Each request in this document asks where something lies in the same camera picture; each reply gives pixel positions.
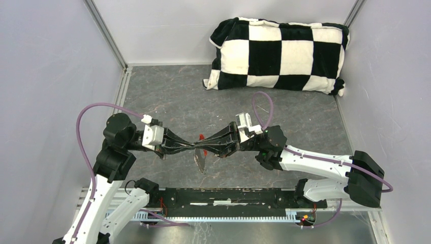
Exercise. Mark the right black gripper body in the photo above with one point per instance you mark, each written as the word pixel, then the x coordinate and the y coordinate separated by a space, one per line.
pixel 240 145

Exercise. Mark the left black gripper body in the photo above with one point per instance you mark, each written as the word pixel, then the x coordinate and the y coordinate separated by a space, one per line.
pixel 161 148

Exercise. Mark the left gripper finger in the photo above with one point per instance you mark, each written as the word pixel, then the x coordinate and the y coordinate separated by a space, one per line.
pixel 172 139
pixel 175 149

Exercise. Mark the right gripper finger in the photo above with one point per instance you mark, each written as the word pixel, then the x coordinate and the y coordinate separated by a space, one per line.
pixel 220 150
pixel 224 136

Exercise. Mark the red grey keyring holder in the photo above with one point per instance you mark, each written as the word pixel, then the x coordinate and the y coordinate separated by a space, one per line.
pixel 199 158

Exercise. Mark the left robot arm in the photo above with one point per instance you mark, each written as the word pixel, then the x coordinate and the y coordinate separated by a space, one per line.
pixel 110 170

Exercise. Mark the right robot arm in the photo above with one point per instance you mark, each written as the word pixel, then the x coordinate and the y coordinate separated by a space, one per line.
pixel 357 177

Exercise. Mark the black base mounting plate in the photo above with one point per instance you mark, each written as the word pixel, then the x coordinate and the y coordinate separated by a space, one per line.
pixel 229 202

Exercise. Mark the black white checkered pillow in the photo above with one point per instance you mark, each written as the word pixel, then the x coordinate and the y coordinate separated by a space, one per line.
pixel 292 56

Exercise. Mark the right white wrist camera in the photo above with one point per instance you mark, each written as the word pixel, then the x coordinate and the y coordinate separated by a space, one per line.
pixel 247 124

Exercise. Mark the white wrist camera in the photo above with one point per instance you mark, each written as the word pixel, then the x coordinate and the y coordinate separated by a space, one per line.
pixel 247 124
pixel 153 132

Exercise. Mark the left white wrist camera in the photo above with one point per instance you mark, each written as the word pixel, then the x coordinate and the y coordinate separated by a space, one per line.
pixel 153 132

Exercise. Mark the blue white cable duct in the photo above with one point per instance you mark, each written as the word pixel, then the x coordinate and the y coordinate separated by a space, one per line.
pixel 289 217

